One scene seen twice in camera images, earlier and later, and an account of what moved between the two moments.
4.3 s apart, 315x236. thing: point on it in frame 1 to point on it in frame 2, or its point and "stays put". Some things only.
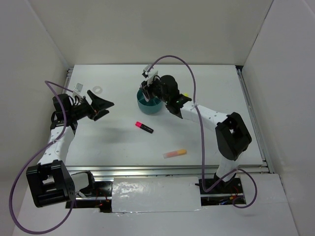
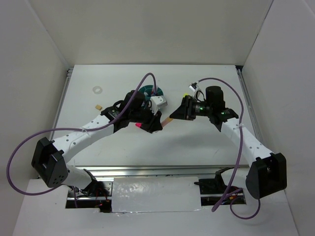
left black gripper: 99,104 to 154,124
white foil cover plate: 141,194 stays put
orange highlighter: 175,153 to 168,120
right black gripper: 148,89 to 183,112
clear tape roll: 97,90 stays put
